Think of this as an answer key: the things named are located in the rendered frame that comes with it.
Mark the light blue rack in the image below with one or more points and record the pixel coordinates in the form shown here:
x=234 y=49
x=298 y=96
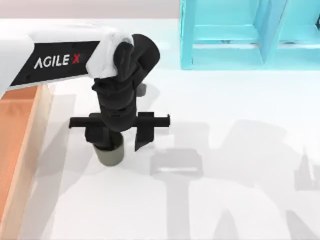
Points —
x=225 y=50

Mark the grey cup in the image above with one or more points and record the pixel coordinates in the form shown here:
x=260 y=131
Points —
x=111 y=157

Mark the shallow salmon box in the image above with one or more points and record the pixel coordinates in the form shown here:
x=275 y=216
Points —
x=17 y=130

